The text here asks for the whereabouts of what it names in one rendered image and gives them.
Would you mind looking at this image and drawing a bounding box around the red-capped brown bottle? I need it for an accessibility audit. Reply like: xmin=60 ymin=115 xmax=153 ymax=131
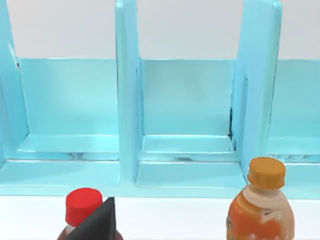
xmin=56 ymin=187 xmax=125 ymax=240

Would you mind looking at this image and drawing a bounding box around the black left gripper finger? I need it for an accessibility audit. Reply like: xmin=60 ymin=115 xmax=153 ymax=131
xmin=67 ymin=196 xmax=117 ymax=240

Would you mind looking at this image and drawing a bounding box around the light blue rack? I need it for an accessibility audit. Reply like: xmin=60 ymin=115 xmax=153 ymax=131
xmin=0 ymin=0 xmax=320 ymax=199

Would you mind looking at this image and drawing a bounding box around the orange bottle with orange cap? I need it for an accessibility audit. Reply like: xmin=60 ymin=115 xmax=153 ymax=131
xmin=226 ymin=156 xmax=296 ymax=240

